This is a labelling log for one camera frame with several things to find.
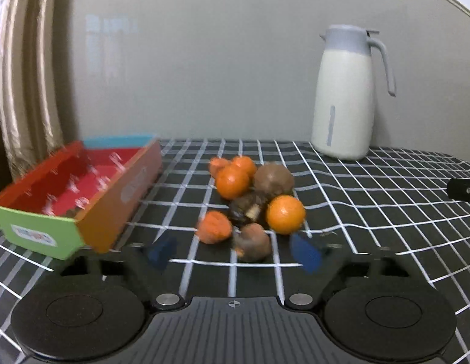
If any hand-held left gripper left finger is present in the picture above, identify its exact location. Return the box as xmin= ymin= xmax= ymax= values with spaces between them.
xmin=58 ymin=233 xmax=186 ymax=310

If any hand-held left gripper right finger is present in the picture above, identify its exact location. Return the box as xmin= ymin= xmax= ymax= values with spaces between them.
xmin=284 ymin=233 xmax=412 ymax=310

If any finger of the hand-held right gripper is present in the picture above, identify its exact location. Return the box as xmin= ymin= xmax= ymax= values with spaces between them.
xmin=448 ymin=177 xmax=470 ymax=208

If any orange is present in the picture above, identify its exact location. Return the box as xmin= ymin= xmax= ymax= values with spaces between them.
xmin=232 ymin=155 xmax=258 ymax=178
xmin=215 ymin=165 xmax=251 ymax=200
xmin=266 ymin=195 xmax=307 ymax=235

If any round brown fruit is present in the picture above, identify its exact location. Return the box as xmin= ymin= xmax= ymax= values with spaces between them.
xmin=252 ymin=162 xmax=295 ymax=198

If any colourful cardboard tray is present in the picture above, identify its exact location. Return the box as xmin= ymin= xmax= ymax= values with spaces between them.
xmin=0 ymin=133 xmax=164 ymax=261

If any brown fruit with orange patch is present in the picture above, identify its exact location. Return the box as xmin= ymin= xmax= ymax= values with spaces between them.
xmin=232 ymin=223 xmax=272 ymax=263

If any small red-orange fruit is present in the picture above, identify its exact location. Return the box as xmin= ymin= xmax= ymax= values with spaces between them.
xmin=208 ymin=158 xmax=231 ymax=178
xmin=196 ymin=211 xmax=233 ymax=245

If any dark brown fruit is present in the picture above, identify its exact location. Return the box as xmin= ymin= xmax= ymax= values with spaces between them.
xmin=228 ymin=192 xmax=269 ymax=226

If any black white checked tablecloth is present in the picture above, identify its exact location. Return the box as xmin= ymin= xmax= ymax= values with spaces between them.
xmin=0 ymin=138 xmax=470 ymax=364

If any white and grey thermos jug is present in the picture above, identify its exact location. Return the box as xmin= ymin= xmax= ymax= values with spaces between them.
xmin=310 ymin=25 xmax=397 ymax=161

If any beige satin curtain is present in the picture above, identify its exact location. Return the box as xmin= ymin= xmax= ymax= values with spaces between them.
xmin=0 ymin=0 xmax=75 ymax=195

